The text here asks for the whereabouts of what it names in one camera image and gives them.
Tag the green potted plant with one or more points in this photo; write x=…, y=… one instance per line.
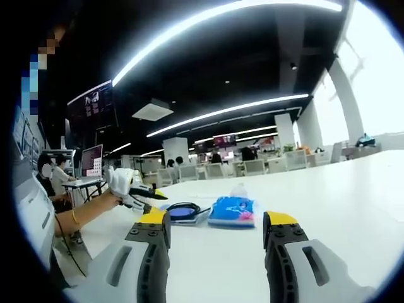
x=288, y=148

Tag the white table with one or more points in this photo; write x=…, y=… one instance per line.
x=221, y=259

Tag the computer monitor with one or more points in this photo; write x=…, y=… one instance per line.
x=92, y=160

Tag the row of white office chairs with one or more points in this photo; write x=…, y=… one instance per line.
x=254, y=167

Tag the blue tissue pack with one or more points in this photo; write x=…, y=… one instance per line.
x=230, y=211

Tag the long ceiling light strip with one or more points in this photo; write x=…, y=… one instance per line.
x=195, y=25
x=227, y=112

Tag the large bright window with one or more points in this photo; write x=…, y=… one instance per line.
x=378, y=79

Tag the dark ceiling display screen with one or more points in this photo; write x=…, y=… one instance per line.
x=92, y=107

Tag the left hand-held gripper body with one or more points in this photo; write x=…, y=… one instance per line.
x=121, y=183

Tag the grey standing desk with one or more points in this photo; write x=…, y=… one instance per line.
x=82, y=183

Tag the white chest-worn device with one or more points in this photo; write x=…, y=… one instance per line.
x=33, y=214

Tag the blue wall poster board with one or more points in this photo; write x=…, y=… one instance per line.
x=26, y=139

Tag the person's left hand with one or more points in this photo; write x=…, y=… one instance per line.
x=112, y=199

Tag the ceiling air conditioner vent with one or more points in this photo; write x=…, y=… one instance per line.
x=152, y=110

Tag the hanging television screen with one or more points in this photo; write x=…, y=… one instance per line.
x=224, y=140

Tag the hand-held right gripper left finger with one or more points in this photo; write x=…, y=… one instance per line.
x=154, y=252

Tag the teal bag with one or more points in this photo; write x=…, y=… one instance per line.
x=365, y=140

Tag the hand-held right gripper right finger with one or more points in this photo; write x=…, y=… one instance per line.
x=284, y=252

